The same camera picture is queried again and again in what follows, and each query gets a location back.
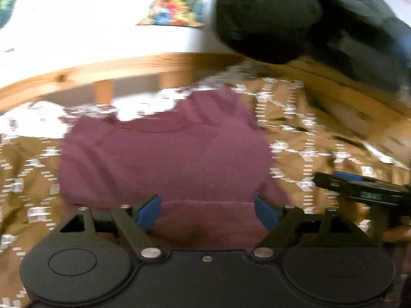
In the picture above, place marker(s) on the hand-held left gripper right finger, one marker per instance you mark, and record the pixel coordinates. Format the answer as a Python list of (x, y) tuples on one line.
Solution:
[(266, 211)]

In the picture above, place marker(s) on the brown patterned blanket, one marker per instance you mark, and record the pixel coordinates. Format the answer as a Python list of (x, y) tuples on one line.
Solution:
[(308, 134)]

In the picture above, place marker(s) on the maroon shirt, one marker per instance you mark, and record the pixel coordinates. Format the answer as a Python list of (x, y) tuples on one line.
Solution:
[(167, 160)]

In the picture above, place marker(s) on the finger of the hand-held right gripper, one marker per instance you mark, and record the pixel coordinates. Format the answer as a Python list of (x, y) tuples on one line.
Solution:
[(337, 183)]

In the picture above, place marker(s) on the dark cloth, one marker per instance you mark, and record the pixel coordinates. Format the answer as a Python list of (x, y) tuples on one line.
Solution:
[(276, 16)]

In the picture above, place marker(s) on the wooden bed frame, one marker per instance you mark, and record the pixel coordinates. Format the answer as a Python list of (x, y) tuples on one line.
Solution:
[(128, 65)]

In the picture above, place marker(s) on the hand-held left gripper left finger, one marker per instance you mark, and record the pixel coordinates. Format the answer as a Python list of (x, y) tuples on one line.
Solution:
[(148, 211)]

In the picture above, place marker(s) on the white floral bed sheet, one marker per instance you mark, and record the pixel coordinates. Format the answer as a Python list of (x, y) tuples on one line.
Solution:
[(141, 106)]

